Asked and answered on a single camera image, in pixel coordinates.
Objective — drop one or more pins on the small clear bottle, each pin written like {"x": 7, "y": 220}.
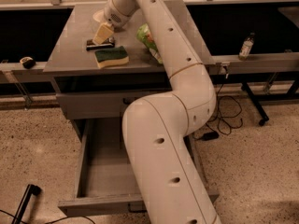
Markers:
{"x": 246, "y": 47}

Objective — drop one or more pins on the black caster leg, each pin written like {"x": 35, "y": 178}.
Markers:
{"x": 264, "y": 118}

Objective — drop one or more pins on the grey upper drawer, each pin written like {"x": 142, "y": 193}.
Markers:
{"x": 94, "y": 105}

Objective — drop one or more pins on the grey side rail bench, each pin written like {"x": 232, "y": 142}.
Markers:
{"x": 86, "y": 65}

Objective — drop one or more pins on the grey drawer cabinet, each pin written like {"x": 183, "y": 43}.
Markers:
{"x": 72, "y": 44}

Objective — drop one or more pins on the black power adapter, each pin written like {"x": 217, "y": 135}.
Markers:
{"x": 210, "y": 136}

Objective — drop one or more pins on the green chip bag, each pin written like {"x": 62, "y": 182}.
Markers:
{"x": 144, "y": 36}

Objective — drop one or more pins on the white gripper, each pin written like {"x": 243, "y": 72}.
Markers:
{"x": 112, "y": 17}

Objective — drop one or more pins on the green yellow sponge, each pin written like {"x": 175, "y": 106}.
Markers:
{"x": 111, "y": 57}

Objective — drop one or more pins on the white bowl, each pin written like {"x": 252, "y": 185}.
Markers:
{"x": 99, "y": 16}

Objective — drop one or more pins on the grey open middle drawer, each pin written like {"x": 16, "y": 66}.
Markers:
{"x": 99, "y": 178}

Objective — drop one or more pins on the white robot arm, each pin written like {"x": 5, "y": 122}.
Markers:
{"x": 154, "y": 126}

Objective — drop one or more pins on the black stand leg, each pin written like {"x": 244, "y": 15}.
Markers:
{"x": 30, "y": 190}

